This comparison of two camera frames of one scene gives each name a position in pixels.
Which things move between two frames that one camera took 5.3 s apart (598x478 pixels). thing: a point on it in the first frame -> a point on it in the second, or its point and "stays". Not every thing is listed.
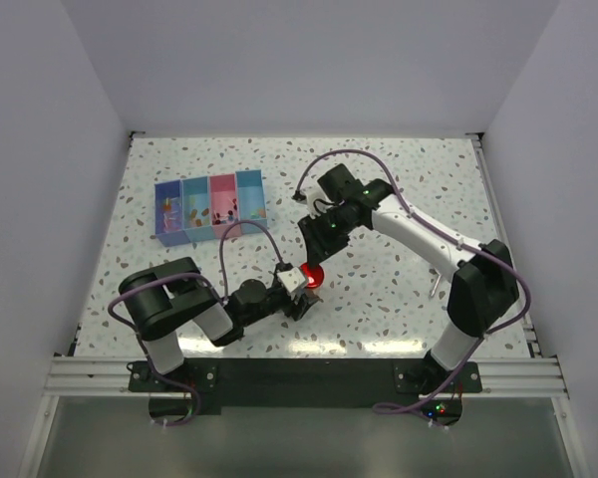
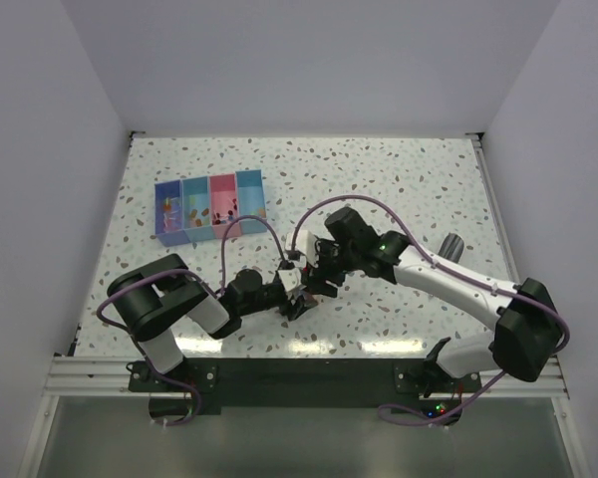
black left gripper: (298, 310) stays
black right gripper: (318, 245) -> (314, 277)
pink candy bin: (224, 205) stays
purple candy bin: (168, 213) stays
